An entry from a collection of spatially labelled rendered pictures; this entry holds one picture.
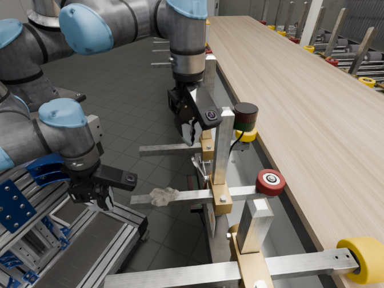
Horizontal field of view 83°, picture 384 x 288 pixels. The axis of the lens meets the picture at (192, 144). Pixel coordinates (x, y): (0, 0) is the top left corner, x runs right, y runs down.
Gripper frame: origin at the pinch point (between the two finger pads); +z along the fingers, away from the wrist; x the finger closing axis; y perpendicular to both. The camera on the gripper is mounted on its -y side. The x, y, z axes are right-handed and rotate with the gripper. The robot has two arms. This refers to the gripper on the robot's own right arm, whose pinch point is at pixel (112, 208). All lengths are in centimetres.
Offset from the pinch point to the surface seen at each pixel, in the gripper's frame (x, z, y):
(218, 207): 4.9, -3.4, -31.0
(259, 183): 1.0, -7.7, -43.7
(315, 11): -135, -30, -129
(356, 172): 0, -8, -75
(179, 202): 1.4, -2.5, -20.3
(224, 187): -0.9, -4.5, -34.0
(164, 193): 0.1, -5.3, -16.0
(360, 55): -89, -13, -140
